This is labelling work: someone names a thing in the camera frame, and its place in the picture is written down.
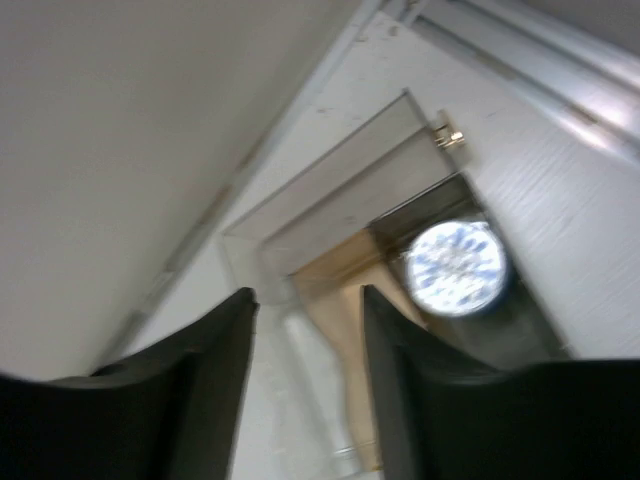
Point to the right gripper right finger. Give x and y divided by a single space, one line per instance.
442 414

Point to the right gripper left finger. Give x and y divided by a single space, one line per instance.
169 411

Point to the clear compartment organizer box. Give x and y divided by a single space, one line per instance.
349 220

